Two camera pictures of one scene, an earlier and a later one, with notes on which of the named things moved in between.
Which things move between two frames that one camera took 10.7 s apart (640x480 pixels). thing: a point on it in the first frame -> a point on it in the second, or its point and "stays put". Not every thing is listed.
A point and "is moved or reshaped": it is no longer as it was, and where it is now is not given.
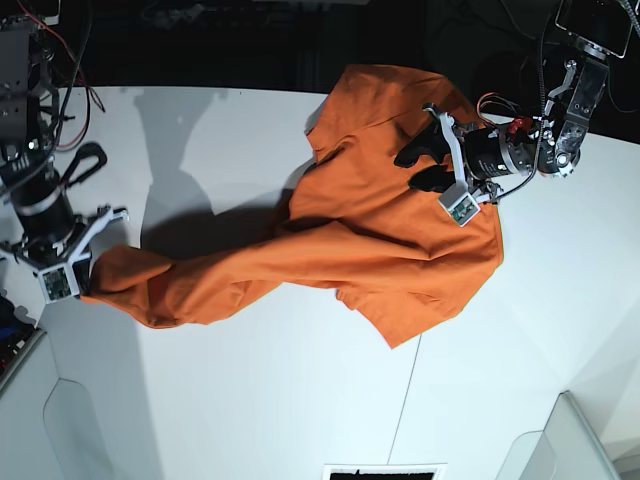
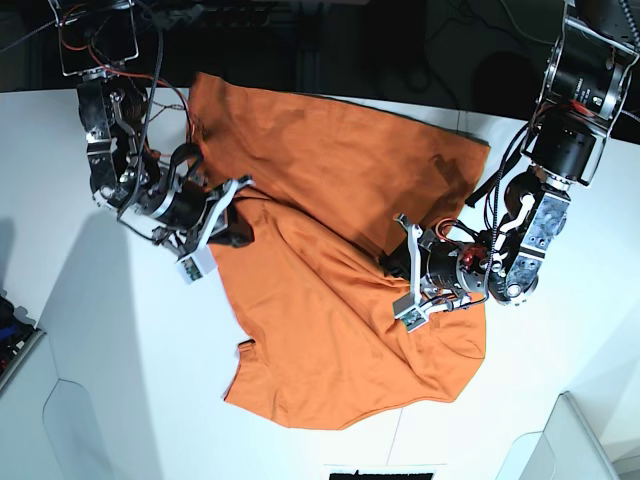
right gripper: (483, 156) -> (441, 276)
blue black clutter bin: (19, 340) stays put
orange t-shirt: (351, 223) is moved or reshaped
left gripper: (67, 248) -> (191, 209)
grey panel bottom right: (568, 447) stays put
